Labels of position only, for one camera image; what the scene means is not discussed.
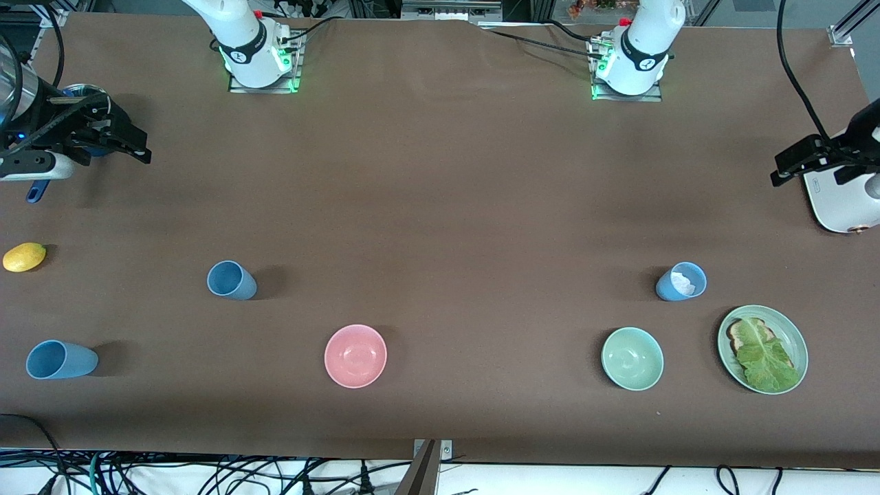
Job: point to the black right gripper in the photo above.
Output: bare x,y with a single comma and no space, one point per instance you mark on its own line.
63,118

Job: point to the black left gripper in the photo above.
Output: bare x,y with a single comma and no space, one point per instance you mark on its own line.
843,145

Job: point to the blue cup with white filling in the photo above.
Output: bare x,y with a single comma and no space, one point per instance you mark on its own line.
665,287

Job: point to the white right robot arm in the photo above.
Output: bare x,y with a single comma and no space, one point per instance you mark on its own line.
240,34

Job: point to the glass saucepan lid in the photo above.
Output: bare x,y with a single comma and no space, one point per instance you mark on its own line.
82,89

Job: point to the white toaster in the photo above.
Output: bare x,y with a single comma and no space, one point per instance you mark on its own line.
835,213

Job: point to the dark blue saucepan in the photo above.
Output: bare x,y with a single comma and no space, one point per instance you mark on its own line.
34,194

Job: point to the yellow lemon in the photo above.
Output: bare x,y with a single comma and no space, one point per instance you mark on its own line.
24,257

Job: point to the white filling in cup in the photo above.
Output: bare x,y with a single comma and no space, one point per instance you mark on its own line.
683,282

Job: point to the light green plate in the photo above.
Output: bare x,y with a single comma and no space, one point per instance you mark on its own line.
790,337

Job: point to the toast slice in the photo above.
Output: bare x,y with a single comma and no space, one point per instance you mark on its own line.
737,335

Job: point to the green lettuce leaf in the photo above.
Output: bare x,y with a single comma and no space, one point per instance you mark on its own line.
766,361

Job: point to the light green bowl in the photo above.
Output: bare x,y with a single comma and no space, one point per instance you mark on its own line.
632,359

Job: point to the pink bowl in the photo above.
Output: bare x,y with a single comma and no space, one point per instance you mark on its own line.
355,356

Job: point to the grey metal box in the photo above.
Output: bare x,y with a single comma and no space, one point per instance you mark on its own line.
450,10

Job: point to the aluminium frame profile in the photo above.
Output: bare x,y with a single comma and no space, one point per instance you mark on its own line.
840,36
55,17

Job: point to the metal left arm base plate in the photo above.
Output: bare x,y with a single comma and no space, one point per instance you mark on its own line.
653,96

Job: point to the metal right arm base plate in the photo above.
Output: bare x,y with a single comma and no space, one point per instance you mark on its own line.
295,75

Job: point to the metal table edge bracket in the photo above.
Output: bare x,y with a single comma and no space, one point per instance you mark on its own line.
447,450

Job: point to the dark camera pole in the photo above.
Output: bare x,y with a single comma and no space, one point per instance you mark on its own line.
419,478

